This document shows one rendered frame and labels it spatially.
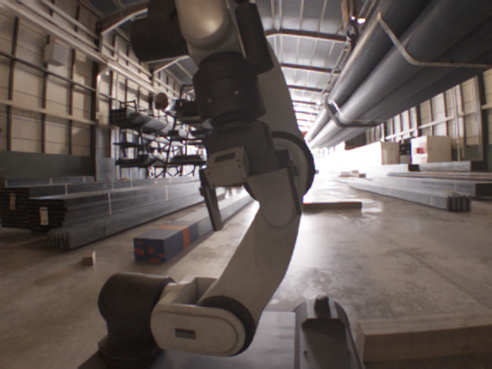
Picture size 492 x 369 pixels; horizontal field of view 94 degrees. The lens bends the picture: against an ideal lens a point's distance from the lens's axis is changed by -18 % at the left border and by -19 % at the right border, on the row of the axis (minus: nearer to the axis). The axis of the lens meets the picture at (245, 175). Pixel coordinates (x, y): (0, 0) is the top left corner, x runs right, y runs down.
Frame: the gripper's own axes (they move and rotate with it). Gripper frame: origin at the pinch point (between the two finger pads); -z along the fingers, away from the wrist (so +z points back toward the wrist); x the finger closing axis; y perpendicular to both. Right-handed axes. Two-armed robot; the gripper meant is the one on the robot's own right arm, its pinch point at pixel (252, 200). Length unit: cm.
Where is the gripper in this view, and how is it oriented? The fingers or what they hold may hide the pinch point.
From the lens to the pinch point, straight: 36.5
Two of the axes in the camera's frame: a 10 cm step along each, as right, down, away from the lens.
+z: -2.2, -9.8, 0.2
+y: 1.8, -0.2, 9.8
